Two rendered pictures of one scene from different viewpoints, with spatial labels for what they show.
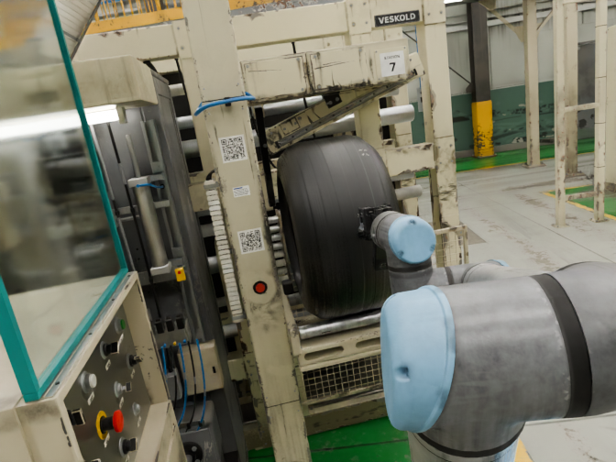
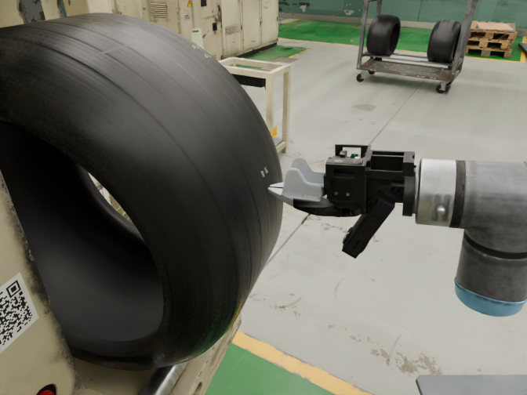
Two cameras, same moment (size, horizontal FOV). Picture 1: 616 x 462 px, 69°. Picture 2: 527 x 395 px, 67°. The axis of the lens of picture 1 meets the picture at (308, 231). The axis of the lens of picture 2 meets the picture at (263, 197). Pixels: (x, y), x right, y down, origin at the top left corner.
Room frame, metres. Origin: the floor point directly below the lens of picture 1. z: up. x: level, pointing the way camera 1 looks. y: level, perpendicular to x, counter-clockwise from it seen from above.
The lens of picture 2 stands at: (0.98, 0.33, 1.57)
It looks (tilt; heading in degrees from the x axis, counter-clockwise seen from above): 31 degrees down; 297
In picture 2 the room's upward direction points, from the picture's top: straight up
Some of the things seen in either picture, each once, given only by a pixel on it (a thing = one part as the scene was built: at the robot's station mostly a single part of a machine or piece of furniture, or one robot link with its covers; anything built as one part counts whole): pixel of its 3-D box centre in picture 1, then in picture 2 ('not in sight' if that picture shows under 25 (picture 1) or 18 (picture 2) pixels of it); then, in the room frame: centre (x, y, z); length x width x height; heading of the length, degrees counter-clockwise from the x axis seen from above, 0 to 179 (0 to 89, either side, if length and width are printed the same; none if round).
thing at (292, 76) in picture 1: (322, 73); not in sight; (1.80, -0.15, 1.71); 0.61 x 0.25 x 0.15; 97
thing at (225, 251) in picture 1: (225, 251); not in sight; (1.40, 0.27, 1.19); 0.05 x 0.04 x 0.48; 7
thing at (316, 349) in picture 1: (348, 340); (189, 364); (1.36, -0.08, 0.84); 0.36 x 0.09 x 0.06; 97
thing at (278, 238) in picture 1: (261, 249); not in sight; (1.84, 0.21, 1.05); 0.20 x 0.15 x 0.30; 97
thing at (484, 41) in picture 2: not in sight; (488, 38); (0.76, -8.87, 0.22); 1.27 x 0.90 x 0.44; 87
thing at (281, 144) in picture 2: not in sight; (250, 110); (2.60, -2.65, 0.40); 0.60 x 0.35 x 0.80; 177
